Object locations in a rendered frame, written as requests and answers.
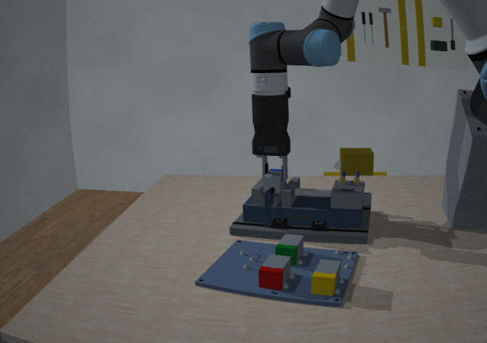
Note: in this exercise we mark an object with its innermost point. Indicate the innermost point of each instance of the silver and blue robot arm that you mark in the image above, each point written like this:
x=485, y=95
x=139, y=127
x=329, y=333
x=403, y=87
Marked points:
x=319, y=44

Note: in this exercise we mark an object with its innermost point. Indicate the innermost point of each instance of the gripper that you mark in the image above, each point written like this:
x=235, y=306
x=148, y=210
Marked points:
x=270, y=118

